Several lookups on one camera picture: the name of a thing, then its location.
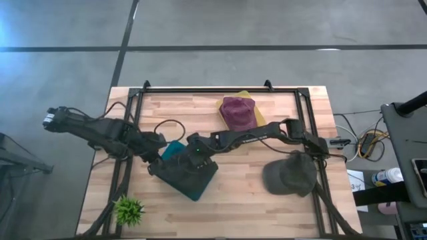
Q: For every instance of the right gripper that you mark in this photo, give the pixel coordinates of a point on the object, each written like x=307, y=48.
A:
x=200, y=155

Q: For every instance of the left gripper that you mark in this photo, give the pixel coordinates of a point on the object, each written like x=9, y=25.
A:
x=146, y=151

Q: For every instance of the blue plastic bin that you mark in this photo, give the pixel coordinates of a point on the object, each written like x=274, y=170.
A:
x=171, y=150

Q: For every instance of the olive green baseball cap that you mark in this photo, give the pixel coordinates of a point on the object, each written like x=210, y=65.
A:
x=287, y=176
x=187, y=180

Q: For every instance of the maroon baseball cap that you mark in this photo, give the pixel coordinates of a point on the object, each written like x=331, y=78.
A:
x=238, y=113

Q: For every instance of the yellow translucent plastic bin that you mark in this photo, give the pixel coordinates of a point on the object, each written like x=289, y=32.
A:
x=259, y=117

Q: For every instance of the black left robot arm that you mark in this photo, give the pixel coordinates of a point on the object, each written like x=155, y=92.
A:
x=100, y=128

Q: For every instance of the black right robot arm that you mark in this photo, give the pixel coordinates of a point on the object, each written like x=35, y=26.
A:
x=253, y=136

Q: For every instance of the small green artificial plant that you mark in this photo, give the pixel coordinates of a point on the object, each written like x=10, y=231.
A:
x=128, y=211

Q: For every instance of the grey metal mounting plate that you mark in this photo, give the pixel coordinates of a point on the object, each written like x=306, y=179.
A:
x=333, y=147

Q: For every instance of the dark side table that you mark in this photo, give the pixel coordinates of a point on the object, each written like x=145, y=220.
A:
x=20, y=156

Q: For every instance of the white paper sheet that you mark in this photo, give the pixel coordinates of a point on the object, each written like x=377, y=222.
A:
x=355, y=180

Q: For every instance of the black power adapter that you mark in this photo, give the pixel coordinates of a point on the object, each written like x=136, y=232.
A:
x=368, y=143

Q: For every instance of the white wipes canister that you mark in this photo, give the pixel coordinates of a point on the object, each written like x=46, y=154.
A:
x=388, y=176

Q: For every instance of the pink round object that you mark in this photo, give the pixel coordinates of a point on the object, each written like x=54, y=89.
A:
x=388, y=208

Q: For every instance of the grey cart top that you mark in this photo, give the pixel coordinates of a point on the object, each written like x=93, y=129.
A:
x=403, y=140

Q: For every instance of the black pole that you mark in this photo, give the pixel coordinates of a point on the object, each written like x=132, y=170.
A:
x=413, y=103

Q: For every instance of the black phone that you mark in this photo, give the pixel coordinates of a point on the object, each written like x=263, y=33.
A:
x=421, y=176

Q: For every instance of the dark keypad device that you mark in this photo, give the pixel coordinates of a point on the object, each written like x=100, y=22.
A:
x=418, y=231

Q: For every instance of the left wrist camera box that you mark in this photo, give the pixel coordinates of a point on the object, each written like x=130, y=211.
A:
x=159, y=140

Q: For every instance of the black aluminium table frame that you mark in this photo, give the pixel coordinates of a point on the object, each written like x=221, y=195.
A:
x=160, y=90

